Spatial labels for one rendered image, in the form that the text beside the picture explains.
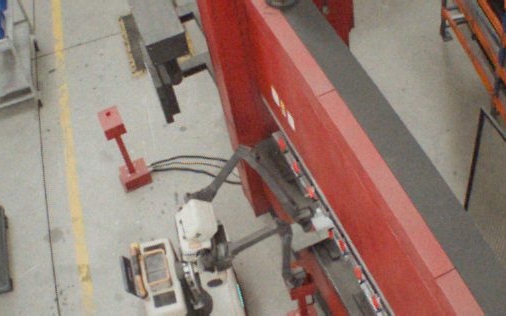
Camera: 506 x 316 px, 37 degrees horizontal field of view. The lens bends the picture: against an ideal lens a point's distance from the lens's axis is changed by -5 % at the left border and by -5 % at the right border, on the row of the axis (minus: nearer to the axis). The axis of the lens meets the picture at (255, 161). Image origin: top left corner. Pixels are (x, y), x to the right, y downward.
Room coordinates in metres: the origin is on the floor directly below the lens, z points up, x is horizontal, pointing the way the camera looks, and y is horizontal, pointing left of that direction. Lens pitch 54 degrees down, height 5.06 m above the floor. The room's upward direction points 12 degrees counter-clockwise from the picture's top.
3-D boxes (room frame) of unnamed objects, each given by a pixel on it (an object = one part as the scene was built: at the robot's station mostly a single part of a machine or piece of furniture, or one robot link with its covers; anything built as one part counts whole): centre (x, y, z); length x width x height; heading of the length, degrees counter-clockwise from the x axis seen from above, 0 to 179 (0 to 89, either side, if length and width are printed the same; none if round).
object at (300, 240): (2.39, -0.22, 1.00); 0.26 x 0.18 x 0.01; 104
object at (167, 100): (3.46, 0.49, 1.42); 0.45 x 0.12 x 0.36; 11
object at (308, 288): (2.22, -0.11, 0.75); 0.20 x 0.16 x 0.18; 7
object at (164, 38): (3.52, 0.41, 1.53); 0.51 x 0.25 x 0.85; 11
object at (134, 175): (3.79, 0.98, 0.41); 0.25 x 0.20 x 0.83; 104
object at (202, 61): (3.62, 0.21, 1.17); 0.40 x 0.24 x 0.07; 14
